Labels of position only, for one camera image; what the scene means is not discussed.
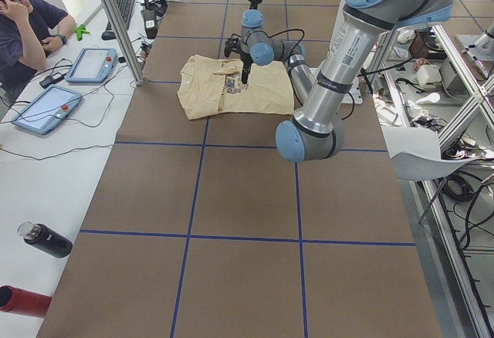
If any cream long-sleeve printed t-shirt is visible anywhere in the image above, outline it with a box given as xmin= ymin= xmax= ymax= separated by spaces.
xmin=178 ymin=55 xmax=294 ymax=120

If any black keyboard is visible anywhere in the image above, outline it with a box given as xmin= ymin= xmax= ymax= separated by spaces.
xmin=114 ymin=0 xmax=136 ymax=30

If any far blue teach pendant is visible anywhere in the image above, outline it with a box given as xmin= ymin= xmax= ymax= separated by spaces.
xmin=65 ymin=48 xmax=117 ymax=84

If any blue teach pendant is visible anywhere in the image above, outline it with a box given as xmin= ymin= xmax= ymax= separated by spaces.
xmin=65 ymin=48 xmax=117 ymax=84
xmin=11 ymin=85 xmax=83 ymax=135

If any green plastic clamp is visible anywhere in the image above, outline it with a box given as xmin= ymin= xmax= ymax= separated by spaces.
xmin=74 ymin=24 xmax=90 ymax=42

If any white plastic chair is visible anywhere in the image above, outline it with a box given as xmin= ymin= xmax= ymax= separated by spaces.
xmin=381 ymin=126 xmax=475 ymax=181

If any near blue teach pendant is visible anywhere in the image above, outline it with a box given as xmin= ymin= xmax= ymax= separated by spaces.
xmin=11 ymin=85 xmax=83 ymax=135

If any seated person in dark shirt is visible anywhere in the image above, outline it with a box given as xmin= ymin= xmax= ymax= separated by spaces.
xmin=1 ymin=0 xmax=76 ymax=103

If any black water bottle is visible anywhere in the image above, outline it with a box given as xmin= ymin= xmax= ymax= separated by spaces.
xmin=17 ymin=221 xmax=73 ymax=259

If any red water bottle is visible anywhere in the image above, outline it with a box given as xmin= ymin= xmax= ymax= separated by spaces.
xmin=1 ymin=286 xmax=52 ymax=318

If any wrist black camera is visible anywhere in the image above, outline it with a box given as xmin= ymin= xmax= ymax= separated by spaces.
xmin=224 ymin=34 xmax=241 ymax=58

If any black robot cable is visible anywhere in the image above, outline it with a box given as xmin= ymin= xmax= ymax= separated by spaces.
xmin=266 ymin=28 xmax=308 ymax=59

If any aluminium frame post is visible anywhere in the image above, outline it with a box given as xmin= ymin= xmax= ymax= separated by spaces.
xmin=100 ymin=0 xmax=144 ymax=86

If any aluminium frame rack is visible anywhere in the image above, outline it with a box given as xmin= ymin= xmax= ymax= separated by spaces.
xmin=370 ymin=0 xmax=493 ymax=337

